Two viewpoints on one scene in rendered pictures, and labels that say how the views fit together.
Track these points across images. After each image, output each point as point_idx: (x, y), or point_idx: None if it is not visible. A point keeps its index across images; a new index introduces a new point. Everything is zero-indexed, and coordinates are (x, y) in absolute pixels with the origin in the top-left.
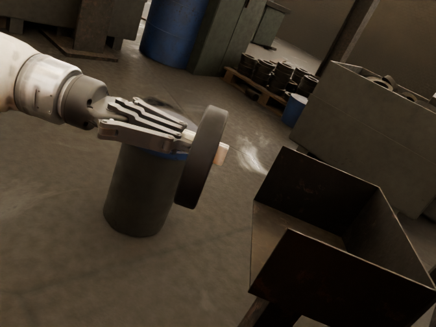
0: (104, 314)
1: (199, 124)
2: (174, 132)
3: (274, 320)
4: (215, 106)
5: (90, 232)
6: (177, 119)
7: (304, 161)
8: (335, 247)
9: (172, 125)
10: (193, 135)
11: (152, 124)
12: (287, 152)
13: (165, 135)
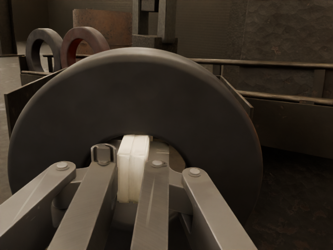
0: None
1: (212, 84)
2: (156, 169)
3: None
4: (108, 53)
5: None
6: (40, 175)
7: (29, 94)
8: (239, 93)
9: (107, 177)
10: (146, 142)
11: (151, 215)
12: (14, 99)
13: (197, 181)
